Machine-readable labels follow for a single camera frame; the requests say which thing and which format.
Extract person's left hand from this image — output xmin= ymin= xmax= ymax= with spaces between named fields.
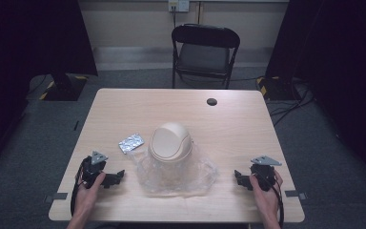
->
xmin=73 ymin=171 xmax=107 ymax=212

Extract black striped stand base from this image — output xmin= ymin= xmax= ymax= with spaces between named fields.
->
xmin=38 ymin=73 xmax=89 ymax=102
xmin=255 ymin=75 xmax=297 ymax=102

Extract dark curtain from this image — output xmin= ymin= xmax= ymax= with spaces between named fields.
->
xmin=264 ymin=0 xmax=366 ymax=189
xmin=0 ymin=0 xmax=99 ymax=175

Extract black plugged wall cable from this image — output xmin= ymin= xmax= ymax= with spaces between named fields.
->
xmin=171 ymin=5 xmax=178 ymax=30

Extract black folding chair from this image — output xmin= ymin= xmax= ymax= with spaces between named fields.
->
xmin=171 ymin=23 xmax=241 ymax=91

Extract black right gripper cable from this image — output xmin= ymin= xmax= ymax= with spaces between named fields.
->
xmin=266 ymin=177 xmax=286 ymax=229

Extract white wall outlet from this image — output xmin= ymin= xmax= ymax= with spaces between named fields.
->
xmin=167 ymin=0 xmax=191 ymax=13

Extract beige swing-lid trash bin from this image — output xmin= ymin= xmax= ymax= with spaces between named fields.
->
xmin=148 ymin=121 xmax=194 ymax=164

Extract person's right hand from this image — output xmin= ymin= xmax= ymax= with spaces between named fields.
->
xmin=249 ymin=169 xmax=284 ymax=214

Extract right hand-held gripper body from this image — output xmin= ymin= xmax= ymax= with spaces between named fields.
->
xmin=249 ymin=155 xmax=283 ymax=193

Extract silver foil blister pack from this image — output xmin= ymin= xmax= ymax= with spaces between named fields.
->
xmin=117 ymin=133 xmax=146 ymax=156

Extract clear plastic bag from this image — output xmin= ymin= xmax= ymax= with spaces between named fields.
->
xmin=132 ymin=143 xmax=220 ymax=198

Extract black floor cables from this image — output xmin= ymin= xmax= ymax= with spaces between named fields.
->
xmin=267 ymin=77 xmax=316 ymax=128

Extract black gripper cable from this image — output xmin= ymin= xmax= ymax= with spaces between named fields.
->
xmin=266 ymin=177 xmax=286 ymax=229
xmin=70 ymin=157 xmax=88 ymax=218

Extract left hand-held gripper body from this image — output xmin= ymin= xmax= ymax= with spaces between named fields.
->
xmin=78 ymin=150 xmax=110 ymax=189

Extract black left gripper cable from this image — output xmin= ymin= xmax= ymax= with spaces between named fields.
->
xmin=70 ymin=157 xmax=88 ymax=218

